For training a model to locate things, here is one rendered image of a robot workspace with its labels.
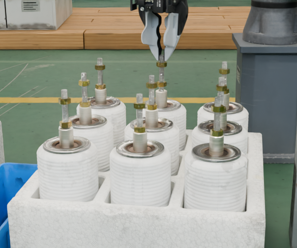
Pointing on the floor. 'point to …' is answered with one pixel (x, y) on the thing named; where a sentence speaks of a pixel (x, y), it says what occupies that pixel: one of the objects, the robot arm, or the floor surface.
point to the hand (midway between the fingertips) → (163, 52)
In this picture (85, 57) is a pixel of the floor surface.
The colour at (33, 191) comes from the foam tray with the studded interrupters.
